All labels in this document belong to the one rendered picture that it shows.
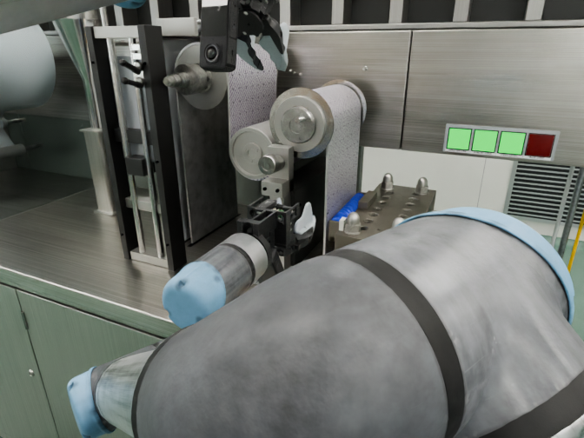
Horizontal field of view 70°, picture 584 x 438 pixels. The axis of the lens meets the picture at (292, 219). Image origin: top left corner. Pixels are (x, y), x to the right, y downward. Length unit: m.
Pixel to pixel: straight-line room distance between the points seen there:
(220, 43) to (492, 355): 0.49
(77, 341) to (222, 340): 1.03
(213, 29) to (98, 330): 0.77
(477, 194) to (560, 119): 2.51
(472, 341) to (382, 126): 1.00
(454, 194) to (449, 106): 2.52
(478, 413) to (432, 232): 0.09
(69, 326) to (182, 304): 0.71
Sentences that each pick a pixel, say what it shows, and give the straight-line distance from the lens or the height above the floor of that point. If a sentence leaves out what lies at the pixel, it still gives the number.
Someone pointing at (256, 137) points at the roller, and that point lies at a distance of 0.96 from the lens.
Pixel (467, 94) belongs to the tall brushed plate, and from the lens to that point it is 1.15.
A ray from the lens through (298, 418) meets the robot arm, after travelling 0.18.
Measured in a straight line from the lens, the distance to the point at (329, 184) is 0.93.
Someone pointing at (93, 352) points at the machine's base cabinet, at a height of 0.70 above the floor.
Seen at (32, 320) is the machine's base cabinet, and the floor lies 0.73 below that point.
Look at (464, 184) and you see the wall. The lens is 3.62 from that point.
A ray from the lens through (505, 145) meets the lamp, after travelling 1.16.
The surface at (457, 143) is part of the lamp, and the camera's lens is 1.16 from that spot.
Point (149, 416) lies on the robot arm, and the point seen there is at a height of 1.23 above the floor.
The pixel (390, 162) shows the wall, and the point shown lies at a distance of 3.65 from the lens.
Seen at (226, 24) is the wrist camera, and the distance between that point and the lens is 0.60.
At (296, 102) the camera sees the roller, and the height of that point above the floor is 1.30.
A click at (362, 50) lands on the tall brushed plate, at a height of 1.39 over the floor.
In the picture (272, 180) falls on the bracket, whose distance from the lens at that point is 0.90.
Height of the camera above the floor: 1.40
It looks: 22 degrees down
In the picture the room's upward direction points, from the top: straight up
